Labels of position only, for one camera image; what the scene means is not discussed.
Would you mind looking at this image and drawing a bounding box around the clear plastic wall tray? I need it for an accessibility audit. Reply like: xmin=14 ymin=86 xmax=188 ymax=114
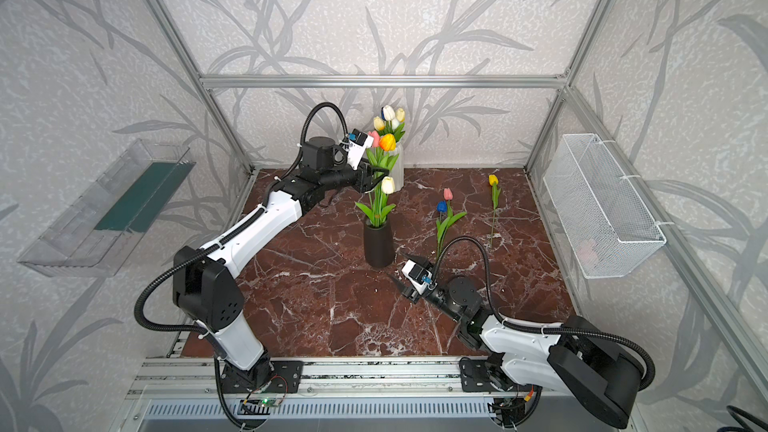
xmin=18 ymin=139 xmax=196 ymax=278

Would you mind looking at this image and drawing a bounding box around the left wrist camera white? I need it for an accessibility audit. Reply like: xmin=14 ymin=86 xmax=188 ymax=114
xmin=341 ymin=129 xmax=374 ymax=170

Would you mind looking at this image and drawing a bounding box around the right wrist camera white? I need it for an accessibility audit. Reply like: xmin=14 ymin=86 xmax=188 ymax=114
xmin=401 ymin=254 xmax=433 ymax=295

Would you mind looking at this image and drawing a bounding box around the cream tulip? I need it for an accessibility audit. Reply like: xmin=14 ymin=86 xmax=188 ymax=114
xmin=355 ymin=176 xmax=396 ymax=228

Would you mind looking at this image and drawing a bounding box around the bright yellow artificial tulip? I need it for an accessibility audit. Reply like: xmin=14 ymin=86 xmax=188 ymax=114
xmin=373 ymin=117 xmax=405 ymax=143

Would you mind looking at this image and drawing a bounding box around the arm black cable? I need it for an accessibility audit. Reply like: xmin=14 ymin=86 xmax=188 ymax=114
xmin=433 ymin=235 xmax=657 ymax=391
xmin=133 ymin=101 xmax=350 ymax=335

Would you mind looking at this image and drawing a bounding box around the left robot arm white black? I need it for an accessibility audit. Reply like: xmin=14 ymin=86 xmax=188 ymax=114
xmin=172 ymin=131 xmax=375 ymax=389

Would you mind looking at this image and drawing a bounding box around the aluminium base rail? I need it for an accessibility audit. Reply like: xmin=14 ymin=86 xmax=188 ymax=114
xmin=118 ymin=356 xmax=532 ymax=431

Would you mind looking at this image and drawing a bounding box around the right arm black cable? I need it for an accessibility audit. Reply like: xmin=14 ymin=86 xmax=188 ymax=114
xmin=433 ymin=235 xmax=657 ymax=391

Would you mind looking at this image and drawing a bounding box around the white ribbed ceramic vase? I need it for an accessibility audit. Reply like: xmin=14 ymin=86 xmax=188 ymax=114
xmin=387 ymin=144 xmax=404 ymax=192

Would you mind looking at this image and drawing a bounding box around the white wire mesh basket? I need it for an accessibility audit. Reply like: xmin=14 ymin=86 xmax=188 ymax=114
xmin=544 ymin=133 xmax=667 ymax=279

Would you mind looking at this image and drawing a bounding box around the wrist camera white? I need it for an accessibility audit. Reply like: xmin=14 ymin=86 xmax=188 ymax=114
xmin=401 ymin=254 xmax=433 ymax=295
xmin=341 ymin=129 xmax=374 ymax=170

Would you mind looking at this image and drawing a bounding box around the green circuit board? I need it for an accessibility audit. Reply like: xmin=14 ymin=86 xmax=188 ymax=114
xmin=241 ymin=397 xmax=284 ymax=414

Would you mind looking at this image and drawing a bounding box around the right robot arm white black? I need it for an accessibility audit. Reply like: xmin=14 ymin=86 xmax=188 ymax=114
xmin=394 ymin=269 xmax=655 ymax=429

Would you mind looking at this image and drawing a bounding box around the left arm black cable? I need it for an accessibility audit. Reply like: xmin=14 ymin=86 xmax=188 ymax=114
xmin=133 ymin=101 xmax=350 ymax=335

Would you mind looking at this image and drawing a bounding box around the small yellow tulip lying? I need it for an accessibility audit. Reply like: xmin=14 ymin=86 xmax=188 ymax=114
xmin=488 ymin=174 xmax=502 ymax=247

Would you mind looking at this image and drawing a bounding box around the orange pink tulip bundle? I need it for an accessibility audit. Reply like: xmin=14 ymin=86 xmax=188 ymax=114
xmin=366 ymin=130 xmax=399 ymax=194

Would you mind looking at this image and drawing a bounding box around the black cylindrical vase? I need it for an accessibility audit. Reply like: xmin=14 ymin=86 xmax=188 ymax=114
xmin=363 ymin=219 xmax=395 ymax=269

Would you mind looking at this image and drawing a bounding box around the white artificial tulip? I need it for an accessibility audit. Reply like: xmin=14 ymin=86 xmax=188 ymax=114
xmin=381 ymin=105 xmax=396 ymax=121

